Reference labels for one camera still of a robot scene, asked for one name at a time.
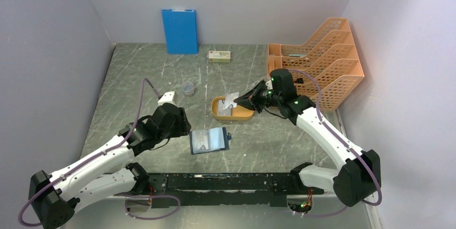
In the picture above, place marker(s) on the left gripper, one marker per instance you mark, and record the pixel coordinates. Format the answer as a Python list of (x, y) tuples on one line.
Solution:
[(183, 126)]

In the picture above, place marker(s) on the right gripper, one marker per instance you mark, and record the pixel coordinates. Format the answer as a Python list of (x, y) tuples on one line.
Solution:
[(251, 101)]

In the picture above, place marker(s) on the blue card holder wallet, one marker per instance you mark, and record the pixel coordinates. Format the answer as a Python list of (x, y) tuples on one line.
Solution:
[(219, 140)]

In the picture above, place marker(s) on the white VIP credit card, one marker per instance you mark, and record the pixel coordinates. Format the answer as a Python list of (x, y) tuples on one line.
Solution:
[(224, 112)]

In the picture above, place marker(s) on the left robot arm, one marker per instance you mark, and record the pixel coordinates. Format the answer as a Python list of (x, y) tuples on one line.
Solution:
[(107, 171)]

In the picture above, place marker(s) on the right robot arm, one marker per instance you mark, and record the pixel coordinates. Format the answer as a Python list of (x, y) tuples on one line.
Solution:
[(357, 175)]

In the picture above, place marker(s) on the orange oval tray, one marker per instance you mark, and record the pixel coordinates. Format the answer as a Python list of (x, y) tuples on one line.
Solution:
[(237, 113)]

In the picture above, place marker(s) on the small clear plastic cup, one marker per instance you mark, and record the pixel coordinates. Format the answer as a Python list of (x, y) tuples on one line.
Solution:
[(188, 88)]

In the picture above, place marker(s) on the small red white box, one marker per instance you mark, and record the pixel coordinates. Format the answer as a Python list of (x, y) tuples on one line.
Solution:
[(219, 56)]

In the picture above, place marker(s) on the orange mesh file rack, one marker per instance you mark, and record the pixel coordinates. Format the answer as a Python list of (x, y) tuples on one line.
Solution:
[(326, 65)]

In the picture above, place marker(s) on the blue folder box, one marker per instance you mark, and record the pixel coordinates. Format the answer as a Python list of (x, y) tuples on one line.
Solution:
[(180, 27)]

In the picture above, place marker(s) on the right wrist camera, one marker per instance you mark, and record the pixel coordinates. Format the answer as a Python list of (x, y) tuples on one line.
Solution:
[(269, 85)]

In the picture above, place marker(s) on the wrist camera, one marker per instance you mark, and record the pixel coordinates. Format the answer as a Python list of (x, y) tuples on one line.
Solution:
[(168, 97), (269, 85)]

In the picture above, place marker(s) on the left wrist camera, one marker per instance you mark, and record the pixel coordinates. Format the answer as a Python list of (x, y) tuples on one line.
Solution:
[(168, 97)]

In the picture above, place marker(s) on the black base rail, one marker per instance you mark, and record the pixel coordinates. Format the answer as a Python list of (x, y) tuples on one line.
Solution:
[(274, 189)]

